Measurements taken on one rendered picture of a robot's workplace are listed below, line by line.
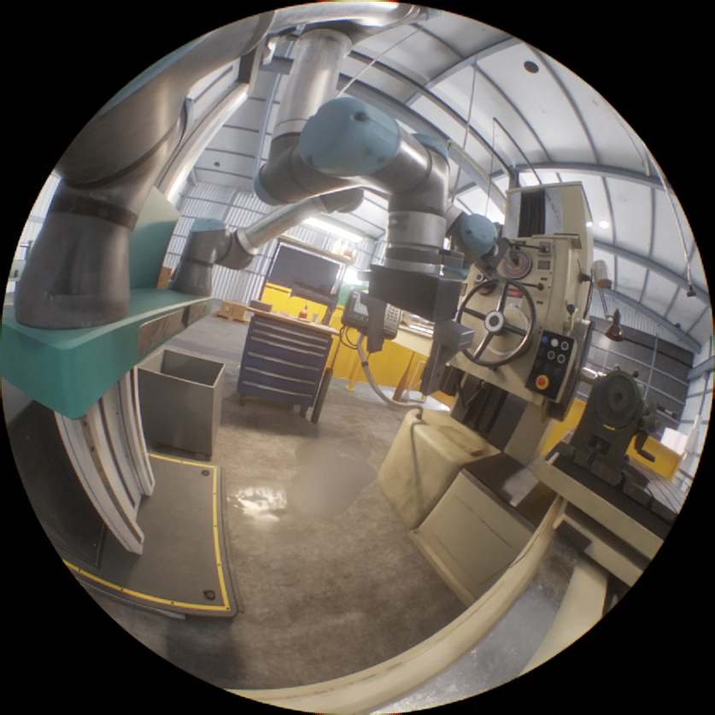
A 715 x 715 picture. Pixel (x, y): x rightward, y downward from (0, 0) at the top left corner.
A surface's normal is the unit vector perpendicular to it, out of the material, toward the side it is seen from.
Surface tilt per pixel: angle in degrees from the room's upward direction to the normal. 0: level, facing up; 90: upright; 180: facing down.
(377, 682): 0
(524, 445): 90
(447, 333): 113
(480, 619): 0
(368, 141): 118
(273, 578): 0
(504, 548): 90
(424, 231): 109
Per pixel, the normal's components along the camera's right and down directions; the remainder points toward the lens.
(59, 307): 0.86, 0.35
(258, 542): 0.32, -0.93
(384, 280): -0.86, 0.22
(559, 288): -0.86, -0.22
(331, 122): -0.66, 0.34
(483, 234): -0.17, 0.11
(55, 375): 0.45, 0.30
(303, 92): 0.08, 0.46
